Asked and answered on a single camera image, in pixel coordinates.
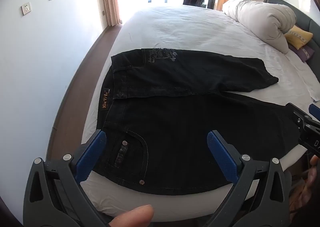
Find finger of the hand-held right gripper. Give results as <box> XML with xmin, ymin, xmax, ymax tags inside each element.
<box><xmin>309</xmin><ymin>103</ymin><xmax>320</xmax><ymax>119</ymax></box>
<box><xmin>286</xmin><ymin>103</ymin><xmax>312</xmax><ymax>125</ymax></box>

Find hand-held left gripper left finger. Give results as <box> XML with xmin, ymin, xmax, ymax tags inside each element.
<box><xmin>23</xmin><ymin>129</ymin><xmax>110</xmax><ymax>227</ymax></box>

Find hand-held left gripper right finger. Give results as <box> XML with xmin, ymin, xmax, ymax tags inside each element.
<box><xmin>207</xmin><ymin>130</ymin><xmax>294</xmax><ymax>227</ymax></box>

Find black denim pants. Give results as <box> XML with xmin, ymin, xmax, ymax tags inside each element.
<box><xmin>96</xmin><ymin>47</ymin><xmax>304</xmax><ymax>195</ymax></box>

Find person's right hand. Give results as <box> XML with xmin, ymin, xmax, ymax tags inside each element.
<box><xmin>305</xmin><ymin>155</ymin><xmax>320</xmax><ymax>192</ymax></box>

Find person's left hand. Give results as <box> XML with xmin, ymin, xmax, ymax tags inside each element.
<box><xmin>109</xmin><ymin>204</ymin><xmax>154</xmax><ymax>227</ymax></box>

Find purple pillow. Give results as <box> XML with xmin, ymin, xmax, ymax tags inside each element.
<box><xmin>287</xmin><ymin>43</ymin><xmax>315</xmax><ymax>63</ymax></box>

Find yellow pillow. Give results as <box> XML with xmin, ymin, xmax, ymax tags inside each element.
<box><xmin>284</xmin><ymin>25</ymin><xmax>314</xmax><ymax>49</ymax></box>

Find rolled white duvet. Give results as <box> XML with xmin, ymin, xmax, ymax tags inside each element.
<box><xmin>222</xmin><ymin>0</ymin><xmax>297</xmax><ymax>54</ymax></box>

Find bed with white sheet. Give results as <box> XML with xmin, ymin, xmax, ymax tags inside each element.
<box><xmin>46</xmin><ymin>4</ymin><xmax>320</xmax><ymax>222</ymax></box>

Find white wall socket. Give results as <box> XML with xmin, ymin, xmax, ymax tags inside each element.
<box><xmin>21</xmin><ymin>2</ymin><xmax>33</xmax><ymax>15</ymax></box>

